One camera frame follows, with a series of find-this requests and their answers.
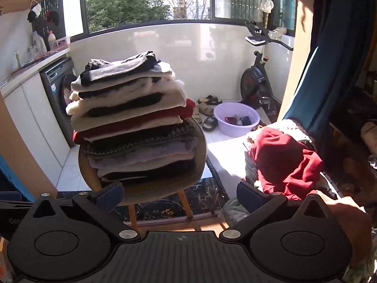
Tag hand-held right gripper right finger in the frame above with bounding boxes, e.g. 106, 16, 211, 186
218, 181, 333, 241

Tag white low table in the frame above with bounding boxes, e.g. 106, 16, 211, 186
205, 138, 254, 181

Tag dark red fleece garment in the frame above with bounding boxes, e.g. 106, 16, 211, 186
250, 127, 324, 201

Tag black slide with white print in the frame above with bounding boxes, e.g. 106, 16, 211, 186
202, 116, 219, 132

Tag white globe ornament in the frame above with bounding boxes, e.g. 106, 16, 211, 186
260, 0, 275, 29

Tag black exercise bike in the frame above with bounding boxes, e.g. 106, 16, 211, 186
240, 21, 295, 110

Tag teal curtain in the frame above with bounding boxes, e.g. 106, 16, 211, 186
282, 0, 369, 154

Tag small dark laundry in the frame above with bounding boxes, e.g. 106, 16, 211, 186
225, 113, 253, 126

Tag black knit sweater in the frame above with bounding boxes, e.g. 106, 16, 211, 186
80, 51, 174, 85

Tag balcony window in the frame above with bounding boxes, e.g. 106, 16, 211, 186
61, 0, 299, 37

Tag white counter cabinet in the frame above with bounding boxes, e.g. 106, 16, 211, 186
0, 46, 73, 193

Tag pile of unfolded clothes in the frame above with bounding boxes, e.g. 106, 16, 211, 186
219, 119, 342, 227

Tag lavender plastic basin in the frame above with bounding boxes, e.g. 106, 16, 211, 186
213, 102, 261, 138

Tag dark grey washing machine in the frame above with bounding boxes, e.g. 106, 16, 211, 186
40, 57, 78, 149

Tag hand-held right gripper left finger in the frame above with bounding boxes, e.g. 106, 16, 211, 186
25, 182, 140, 241

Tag round wooden chair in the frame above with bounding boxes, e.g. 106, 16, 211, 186
78, 117, 208, 230

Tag stack of folded clothes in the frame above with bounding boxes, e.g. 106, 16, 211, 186
65, 65, 198, 183

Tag hanging dark socks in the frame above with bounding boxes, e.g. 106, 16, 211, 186
27, 4, 60, 27

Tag black strap sandal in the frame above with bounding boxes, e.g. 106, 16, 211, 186
198, 95, 223, 106

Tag white detergent bottle blue cap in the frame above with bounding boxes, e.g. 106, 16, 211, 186
31, 31, 48, 54

